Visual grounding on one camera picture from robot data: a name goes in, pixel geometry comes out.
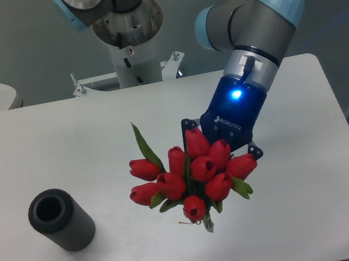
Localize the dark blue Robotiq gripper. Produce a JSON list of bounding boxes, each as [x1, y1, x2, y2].
[[181, 76, 267, 160]]

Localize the black gripper cable plug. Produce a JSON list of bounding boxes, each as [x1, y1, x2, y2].
[[239, 56, 255, 85]]

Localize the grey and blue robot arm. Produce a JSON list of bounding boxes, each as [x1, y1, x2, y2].
[[52, 0, 305, 159]]

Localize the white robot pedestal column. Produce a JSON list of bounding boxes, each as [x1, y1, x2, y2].
[[93, 0, 163, 77]]

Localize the dark grey ribbed cylinder vase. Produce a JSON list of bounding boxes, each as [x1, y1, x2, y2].
[[28, 188, 96, 252]]

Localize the red tulip bouquet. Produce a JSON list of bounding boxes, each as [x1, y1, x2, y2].
[[129, 126, 258, 233]]

